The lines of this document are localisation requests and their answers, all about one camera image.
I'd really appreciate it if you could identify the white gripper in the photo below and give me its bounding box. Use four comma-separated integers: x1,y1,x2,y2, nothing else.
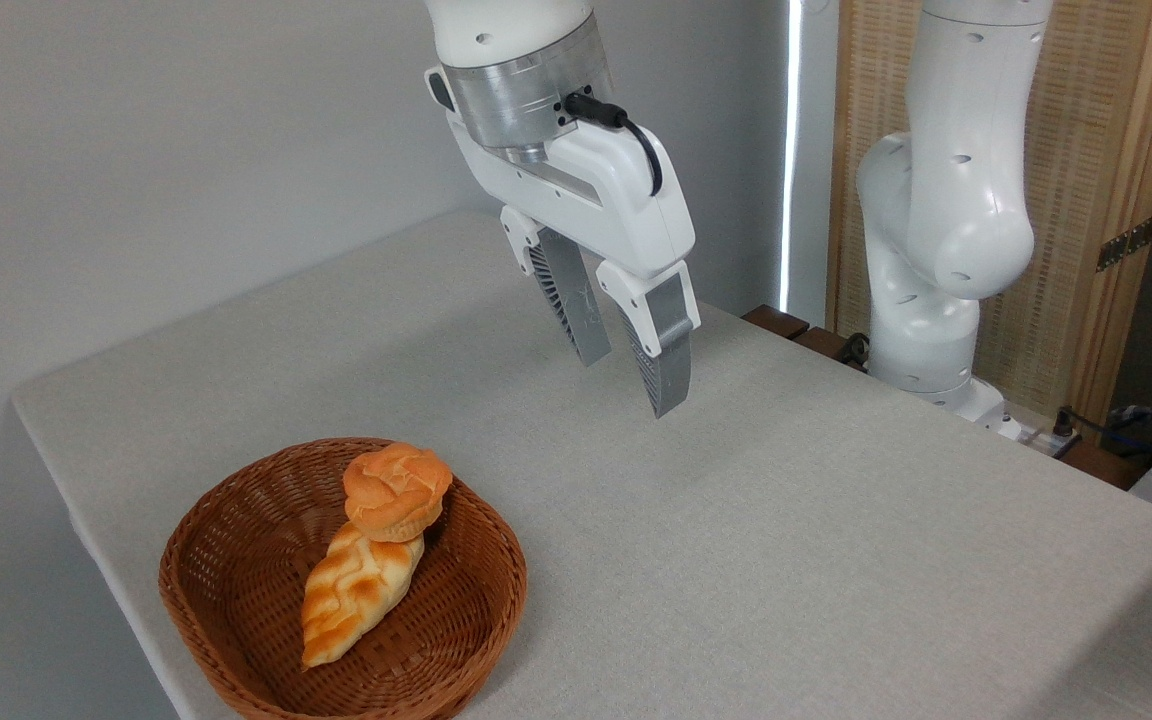
425,65,702,419

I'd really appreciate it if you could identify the round bread bun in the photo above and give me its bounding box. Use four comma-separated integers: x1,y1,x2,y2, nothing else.
342,442,454,543

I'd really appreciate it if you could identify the long braided bread loaf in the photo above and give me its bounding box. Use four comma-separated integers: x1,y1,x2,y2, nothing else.
300,520,426,669

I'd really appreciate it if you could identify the brown wicker basket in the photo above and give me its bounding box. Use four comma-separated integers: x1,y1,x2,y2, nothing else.
158,437,528,720

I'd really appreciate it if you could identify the wooden rattan screen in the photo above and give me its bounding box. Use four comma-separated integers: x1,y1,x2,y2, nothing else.
826,0,1152,426

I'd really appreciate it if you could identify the dark metal hinge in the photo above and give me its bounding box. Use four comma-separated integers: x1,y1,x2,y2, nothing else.
1096,215,1152,273

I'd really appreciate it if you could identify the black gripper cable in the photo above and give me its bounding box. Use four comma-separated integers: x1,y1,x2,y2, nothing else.
561,92,664,197

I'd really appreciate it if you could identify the black background cable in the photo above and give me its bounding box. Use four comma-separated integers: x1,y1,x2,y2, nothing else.
1054,403,1152,471

